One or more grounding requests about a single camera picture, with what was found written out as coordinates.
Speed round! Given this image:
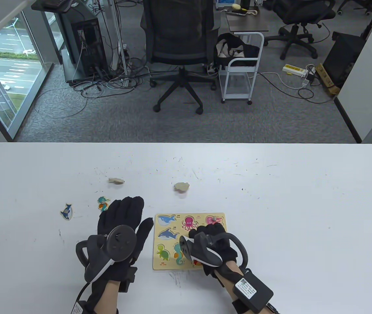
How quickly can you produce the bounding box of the person's right hand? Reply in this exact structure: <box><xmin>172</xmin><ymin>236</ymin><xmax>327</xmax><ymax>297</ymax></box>
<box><xmin>188</xmin><ymin>223</ymin><xmax>239</xmax><ymax>278</ymax></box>

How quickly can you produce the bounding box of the person's left hand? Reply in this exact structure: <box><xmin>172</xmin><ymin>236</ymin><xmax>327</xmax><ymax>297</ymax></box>
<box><xmin>97</xmin><ymin>196</ymin><xmax>154</xmax><ymax>292</ymax></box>

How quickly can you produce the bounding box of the wooden puzzle frame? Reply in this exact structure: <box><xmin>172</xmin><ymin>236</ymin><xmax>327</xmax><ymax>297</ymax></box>
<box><xmin>153</xmin><ymin>213</ymin><xmax>227</xmax><ymax>270</ymax></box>

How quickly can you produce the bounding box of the blue shark puzzle piece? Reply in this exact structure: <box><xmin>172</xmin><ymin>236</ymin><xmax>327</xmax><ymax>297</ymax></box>
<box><xmin>60</xmin><ymin>203</ymin><xmax>74</xmax><ymax>220</ymax></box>

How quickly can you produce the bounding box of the person's right forearm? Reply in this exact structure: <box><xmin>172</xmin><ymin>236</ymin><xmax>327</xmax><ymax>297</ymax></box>
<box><xmin>214</xmin><ymin>262</ymin><xmax>248</xmax><ymax>295</ymax></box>

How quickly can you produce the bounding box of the black right hand controller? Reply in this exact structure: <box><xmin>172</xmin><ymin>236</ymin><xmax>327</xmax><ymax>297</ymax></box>
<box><xmin>179</xmin><ymin>232</ymin><xmax>249</xmax><ymax>270</ymax></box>

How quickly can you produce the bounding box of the black hand controller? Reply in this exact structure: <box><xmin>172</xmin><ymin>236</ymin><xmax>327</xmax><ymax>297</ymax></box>
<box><xmin>76</xmin><ymin>226</ymin><xmax>137</xmax><ymax>283</ymax></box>
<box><xmin>179</xmin><ymin>232</ymin><xmax>249</xmax><ymax>270</ymax></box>

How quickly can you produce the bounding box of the black left hand controller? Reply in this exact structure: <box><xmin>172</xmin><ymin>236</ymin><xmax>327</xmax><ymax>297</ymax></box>
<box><xmin>76</xmin><ymin>226</ymin><xmax>137</xmax><ymax>283</ymax></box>

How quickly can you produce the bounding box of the white rolling cart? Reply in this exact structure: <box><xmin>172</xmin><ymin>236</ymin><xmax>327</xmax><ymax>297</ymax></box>
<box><xmin>218</xmin><ymin>32</ymin><xmax>265</xmax><ymax>106</ymax></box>

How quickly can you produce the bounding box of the black computer tower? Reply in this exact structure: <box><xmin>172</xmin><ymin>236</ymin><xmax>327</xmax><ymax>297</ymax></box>
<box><xmin>62</xmin><ymin>15</ymin><xmax>109</xmax><ymax>83</ymax></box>

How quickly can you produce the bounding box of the white rig pole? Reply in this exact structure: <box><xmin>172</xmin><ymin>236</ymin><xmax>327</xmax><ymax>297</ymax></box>
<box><xmin>107</xmin><ymin>0</ymin><xmax>130</xmax><ymax>88</ymax></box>

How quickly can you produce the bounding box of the white yellow power strip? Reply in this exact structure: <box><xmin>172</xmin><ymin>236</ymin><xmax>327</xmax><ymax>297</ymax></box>
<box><xmin>282</xmin><ymin>64</ymin><xmax>307</xmax><ymax>77</ymax></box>

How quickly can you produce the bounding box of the black and beige bag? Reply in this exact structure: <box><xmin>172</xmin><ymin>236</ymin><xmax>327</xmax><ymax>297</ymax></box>
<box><xmin>215</xmin><ymin>33</ymin><xmax>260</xmax><ymax>67</ymax></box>

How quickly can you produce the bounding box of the glass window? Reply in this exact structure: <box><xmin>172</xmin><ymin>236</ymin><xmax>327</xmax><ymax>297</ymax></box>
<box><xmin>0</xmin><ymin>10</ymin><xmax>54</xmax><ymax>139</ymax></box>

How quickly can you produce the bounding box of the black mesh office chair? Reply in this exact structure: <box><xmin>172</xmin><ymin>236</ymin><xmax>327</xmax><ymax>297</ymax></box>
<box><xmin>140</xmin><ymin>0</ymin><xmax>221</xmax><ymax>115</ymax></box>

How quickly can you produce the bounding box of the white plug adapter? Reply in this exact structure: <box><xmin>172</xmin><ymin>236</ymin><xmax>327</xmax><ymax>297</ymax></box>
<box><xmin>305</xmin><ymin>65</ymin><xmax>318</xmax><ymax>83</ymax></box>

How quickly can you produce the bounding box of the cardboard box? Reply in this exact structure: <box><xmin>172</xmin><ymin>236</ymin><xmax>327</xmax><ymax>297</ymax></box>
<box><xmin>315</xmin><ymin>63</ymin><xmax>342</xmax><ymax>96</ymax></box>

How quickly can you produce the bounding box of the brown side table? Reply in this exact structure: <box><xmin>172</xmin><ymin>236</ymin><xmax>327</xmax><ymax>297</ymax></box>
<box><xmin>225</xmin><ymin>8</ymin><xmax>269</xmax><ymax>33</ymax></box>

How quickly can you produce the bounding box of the black case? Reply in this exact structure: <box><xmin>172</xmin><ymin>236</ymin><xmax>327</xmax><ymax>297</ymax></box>
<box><xmin>323</xmin><ymin>32</ymin><xmax>366</xmax><ymax>89</ymax></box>

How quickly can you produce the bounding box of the black monitor stand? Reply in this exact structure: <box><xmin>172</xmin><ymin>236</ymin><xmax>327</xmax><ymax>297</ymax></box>
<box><xmin>30</xmin><ymin>0</ymin><xmax>76</xmax><ymax>13</ymax></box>

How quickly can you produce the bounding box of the black right wrist camera module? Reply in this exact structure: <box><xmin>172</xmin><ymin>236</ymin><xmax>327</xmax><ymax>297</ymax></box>
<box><xmin>234</xmin><ymin>271</ymin><xmax>274</xmax><ymax>314</ymax></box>

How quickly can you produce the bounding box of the black right wrist strap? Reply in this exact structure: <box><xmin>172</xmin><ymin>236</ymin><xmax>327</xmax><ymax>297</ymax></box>
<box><xmin>231</xmin><ymin>299</ymin><xmax>250</xmax><ymax>314</ymax></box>

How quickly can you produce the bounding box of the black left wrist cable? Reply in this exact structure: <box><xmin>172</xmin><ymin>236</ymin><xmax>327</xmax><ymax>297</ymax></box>
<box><xmin>76</xmin><ymin>281</ymin><xmax>90</xmax><ymax>303</ymax></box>

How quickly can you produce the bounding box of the tangle of floor cables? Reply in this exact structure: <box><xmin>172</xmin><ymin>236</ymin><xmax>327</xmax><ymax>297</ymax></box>
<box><xmin>35</xmin><ymin>0</ymin><xmax>160</xmax><ymax>119</ymax></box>

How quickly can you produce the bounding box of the black floor cable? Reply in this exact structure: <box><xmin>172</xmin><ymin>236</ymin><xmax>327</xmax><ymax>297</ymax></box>
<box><xmin>259</xmin><ymin>74</ymin><xmax>336</xmax><ymax>104</ymax></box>

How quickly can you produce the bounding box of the white floor cable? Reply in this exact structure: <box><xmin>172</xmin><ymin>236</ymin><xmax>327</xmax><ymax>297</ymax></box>
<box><xmin>257</xmin><ymin>71</ymin><xmax>306</xmax><ymax>89</ymax></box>

